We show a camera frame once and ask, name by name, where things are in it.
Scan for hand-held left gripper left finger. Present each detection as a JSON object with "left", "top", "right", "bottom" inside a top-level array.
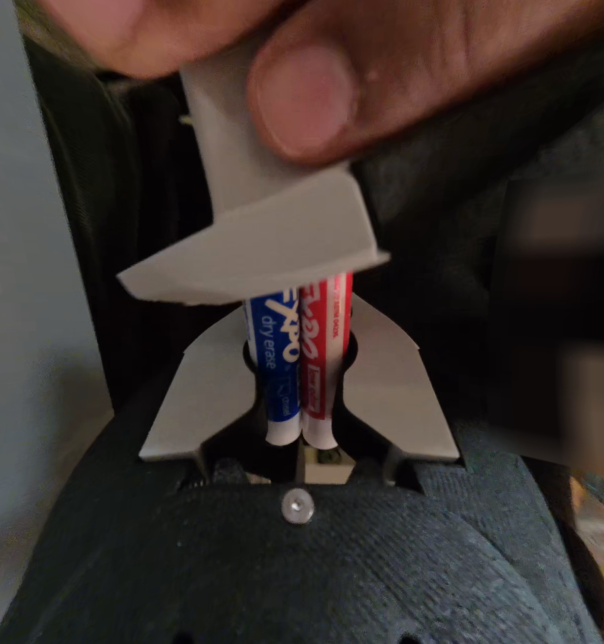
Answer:
[{"left": 138, "top": 308, "right": 258, "bottom": 469}]

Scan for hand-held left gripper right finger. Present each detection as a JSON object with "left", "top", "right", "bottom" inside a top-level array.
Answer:
[{"left": 338, "top": 300, "right": 461, "bottom": 485}]

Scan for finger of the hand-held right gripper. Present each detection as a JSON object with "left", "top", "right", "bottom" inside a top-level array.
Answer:
[{"left": 116, "top": 166, "right": 391, "bottom": 308}]

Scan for red dry erase marker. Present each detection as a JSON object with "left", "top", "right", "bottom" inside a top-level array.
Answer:
[{"left": 298, "top": 272, "right": 355, "bottom": 451}]

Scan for blue dry erase marker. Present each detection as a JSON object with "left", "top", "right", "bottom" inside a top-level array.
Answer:
[{"left": 243, "top": 287, "right": 303, "bottom": 447}]

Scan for person's right hand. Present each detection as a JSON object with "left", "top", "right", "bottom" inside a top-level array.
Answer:
[{"left": 35, "top": 0, "right": 604, "bottom": 168}]

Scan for dark corduroy pants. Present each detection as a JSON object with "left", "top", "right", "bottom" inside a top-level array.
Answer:
[{"left": 23, "top": 35, "right": 247, "bottom": 408}]

